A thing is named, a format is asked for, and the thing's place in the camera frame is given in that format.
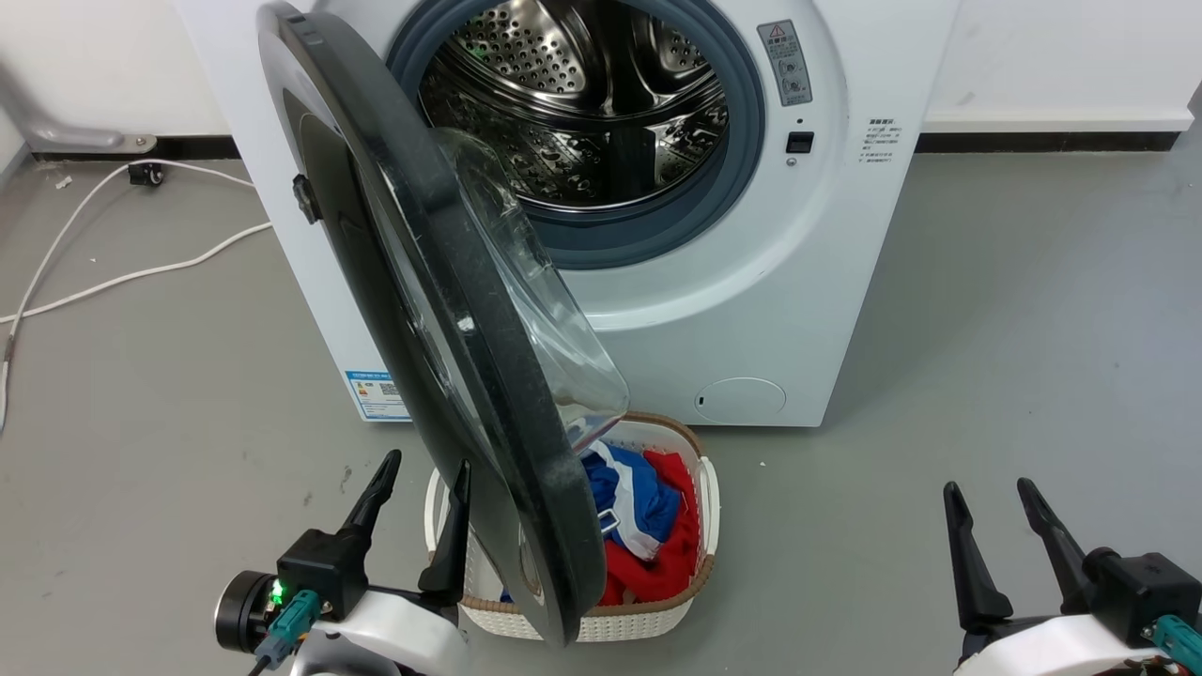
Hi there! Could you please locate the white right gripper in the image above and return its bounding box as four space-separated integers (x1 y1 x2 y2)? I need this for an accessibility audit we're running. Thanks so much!
943 477 1202 676

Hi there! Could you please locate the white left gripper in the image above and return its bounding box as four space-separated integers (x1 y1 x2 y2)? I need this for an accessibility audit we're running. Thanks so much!
289 450 472 676

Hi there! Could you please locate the black round washing machine door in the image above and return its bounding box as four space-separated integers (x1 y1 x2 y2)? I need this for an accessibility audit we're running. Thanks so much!
255 0 632 649

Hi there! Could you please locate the white front-load washing machine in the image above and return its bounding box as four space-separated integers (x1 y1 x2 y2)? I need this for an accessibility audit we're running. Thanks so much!
174 0 963 428

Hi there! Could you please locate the grey rubber door gasket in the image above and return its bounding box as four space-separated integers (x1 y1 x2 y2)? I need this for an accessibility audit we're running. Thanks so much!
387 0 766 271

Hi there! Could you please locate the blue white energy label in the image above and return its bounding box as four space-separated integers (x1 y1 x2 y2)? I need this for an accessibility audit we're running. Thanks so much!
344 369 411 422

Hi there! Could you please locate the blue and white garment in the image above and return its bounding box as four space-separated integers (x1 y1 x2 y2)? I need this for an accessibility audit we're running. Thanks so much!
501 441 682 604

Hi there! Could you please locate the white woven laundry basket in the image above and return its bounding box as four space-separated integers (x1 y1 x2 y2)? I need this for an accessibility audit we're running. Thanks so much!
424 411 722 644

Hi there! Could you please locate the red garment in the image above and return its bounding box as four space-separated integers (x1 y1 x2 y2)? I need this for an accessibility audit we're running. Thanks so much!
599 451 703 607

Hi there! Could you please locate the round white filter cover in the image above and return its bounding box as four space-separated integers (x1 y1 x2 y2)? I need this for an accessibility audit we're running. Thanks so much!
695 377 788 422

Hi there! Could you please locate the black baseboard strip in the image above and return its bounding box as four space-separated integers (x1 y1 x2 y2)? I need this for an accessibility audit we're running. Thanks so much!
916 131 1180 154
155 136 241 161

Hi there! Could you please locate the perforated steel washer drum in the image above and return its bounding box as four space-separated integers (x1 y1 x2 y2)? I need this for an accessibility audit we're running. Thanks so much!
418 0 732 209

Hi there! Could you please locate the grey warning sticker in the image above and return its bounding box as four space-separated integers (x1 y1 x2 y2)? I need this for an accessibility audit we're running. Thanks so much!
757 19 814 107

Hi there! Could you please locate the teal plug left camera cable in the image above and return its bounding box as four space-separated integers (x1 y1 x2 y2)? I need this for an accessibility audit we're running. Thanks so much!
247 590 323 676

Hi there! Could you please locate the teal plug camera cable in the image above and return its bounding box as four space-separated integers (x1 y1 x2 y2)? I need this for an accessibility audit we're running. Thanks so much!
1148 614 1202 673
247 590 323 676

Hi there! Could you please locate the teal plug right camera cable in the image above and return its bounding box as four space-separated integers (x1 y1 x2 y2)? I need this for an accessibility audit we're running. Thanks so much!
1148 614 1202 673

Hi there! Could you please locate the white power cable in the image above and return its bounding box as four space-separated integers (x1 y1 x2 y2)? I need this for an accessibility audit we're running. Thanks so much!
0 160 256 325
0 222 274 433

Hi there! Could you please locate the grey metal floor bracket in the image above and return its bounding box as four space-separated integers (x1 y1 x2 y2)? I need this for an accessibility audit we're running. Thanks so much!
0 61 159 154

